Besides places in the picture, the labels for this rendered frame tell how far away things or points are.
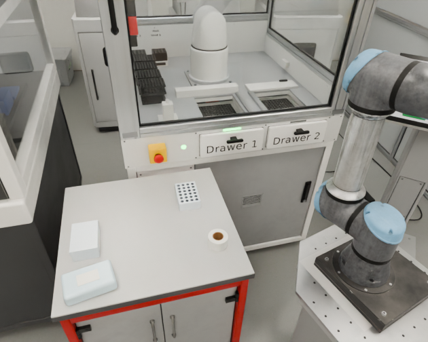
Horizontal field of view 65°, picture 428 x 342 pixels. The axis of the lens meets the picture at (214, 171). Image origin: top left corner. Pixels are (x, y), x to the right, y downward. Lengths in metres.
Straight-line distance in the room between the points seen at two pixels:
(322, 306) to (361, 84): 0.65
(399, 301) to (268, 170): 0.85
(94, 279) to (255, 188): 0.96
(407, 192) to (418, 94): 1.26
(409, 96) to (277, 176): 1.03
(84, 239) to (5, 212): 0.28
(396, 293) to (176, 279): 0.67
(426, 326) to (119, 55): 1.27
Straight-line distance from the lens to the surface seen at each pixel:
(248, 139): 1.52
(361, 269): 1.14
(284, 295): 2.05
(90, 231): 1.24
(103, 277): 1.12
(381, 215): 1.07
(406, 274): 1.27
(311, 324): 1.43
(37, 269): 1.67
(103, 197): 1.44
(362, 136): 0.96
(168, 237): 1.24
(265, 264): 2.15
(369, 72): 0.89
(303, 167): 1.81
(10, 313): 1.93
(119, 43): 1.26
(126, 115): 1.36
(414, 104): 0.86
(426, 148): 1.92
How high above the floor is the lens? 1.70
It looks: 38 degrees down
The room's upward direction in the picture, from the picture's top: 2 degrees clockwise
